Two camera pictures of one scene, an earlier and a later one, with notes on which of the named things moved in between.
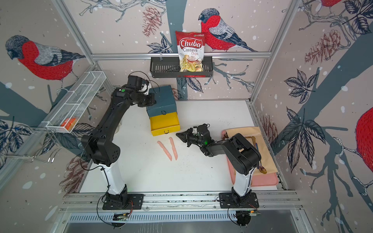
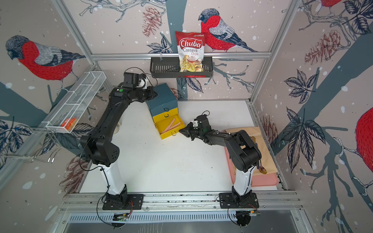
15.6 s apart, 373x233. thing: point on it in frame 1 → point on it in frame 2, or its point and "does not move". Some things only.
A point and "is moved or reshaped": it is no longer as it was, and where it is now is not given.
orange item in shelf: [69, 123] does not move
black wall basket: [169, 67] does not move
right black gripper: [185, 136] → [187, 131]
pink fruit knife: [165, 150] → [171, 127]
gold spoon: [261, 168] does not move
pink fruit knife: [173, 148] → [171, 124]
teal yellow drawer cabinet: [163, 115] is moved or reshaped
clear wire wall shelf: [65, 116] does not move
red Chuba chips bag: [191, 46] does not move
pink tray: [266, 179] does not move
